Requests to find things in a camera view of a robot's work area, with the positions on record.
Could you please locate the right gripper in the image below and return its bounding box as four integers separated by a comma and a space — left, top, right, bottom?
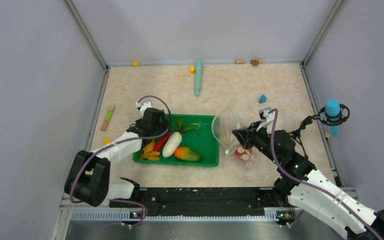
232, 120, 282, 165

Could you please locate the red tomato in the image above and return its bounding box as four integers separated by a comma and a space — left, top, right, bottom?
234, 146, 253, 161

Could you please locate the clear dotted zip bag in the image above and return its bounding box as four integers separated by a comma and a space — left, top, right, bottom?
211, 105, 255, 169

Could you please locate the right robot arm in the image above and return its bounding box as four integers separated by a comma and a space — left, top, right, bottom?
232, 122, 384, 240

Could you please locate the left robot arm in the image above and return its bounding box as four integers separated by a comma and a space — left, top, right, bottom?
64, 107, 170, 207

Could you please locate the light green lego brick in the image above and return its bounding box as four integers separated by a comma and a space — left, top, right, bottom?
219, 132, 228, 144

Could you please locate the red chili pepper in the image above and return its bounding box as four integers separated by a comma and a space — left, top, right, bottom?
153, 132, 173, 152

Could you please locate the green plastic tray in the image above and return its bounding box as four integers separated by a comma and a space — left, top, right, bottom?
132, 114, 219, 168

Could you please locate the blue plastic piece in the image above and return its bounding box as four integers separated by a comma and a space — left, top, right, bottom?
258, 94, 267, 104

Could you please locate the orange green mango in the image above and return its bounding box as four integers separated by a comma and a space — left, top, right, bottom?
174, 147, 203, 163

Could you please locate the wooden green block stick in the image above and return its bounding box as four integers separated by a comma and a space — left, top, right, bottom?
100, 105, 116, 132

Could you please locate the yellow lego brick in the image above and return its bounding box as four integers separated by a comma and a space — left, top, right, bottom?
102, 138, 112, 144

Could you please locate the yellow cube near pen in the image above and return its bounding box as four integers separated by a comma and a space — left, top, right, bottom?
189, 67, 196, 74

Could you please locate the brown wooden piece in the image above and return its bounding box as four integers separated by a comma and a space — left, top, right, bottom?
250, 59, 260, 67

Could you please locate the wooden cork cylinder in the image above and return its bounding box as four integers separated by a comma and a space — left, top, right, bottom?
235, 59, 246, 65

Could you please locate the mint green marker pen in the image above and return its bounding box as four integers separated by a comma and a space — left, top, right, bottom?
194, 59, 204, 97

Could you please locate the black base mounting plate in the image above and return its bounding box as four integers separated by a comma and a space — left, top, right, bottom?
109, 187, 299, 218

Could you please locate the blue microphone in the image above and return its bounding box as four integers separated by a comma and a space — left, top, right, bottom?
325, 99, 341, 137

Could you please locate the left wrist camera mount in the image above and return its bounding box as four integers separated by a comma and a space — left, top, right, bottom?
135, 101, 152, 117

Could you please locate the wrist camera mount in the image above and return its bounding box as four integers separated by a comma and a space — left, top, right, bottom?
135, 101, 152, 117
257, 107, 276, 131

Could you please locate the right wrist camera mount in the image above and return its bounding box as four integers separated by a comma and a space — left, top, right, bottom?
257, 107, 276, 131

